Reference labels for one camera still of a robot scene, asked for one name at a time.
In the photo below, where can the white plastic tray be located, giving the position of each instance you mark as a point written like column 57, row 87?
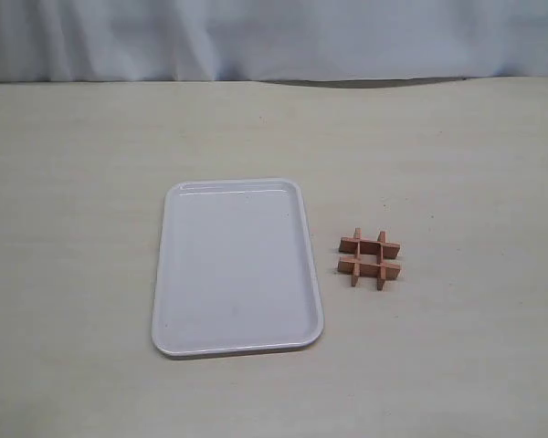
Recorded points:
column 235, row 271

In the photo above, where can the white backdrop curtain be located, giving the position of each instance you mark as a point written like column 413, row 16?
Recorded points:
column 271, row 40

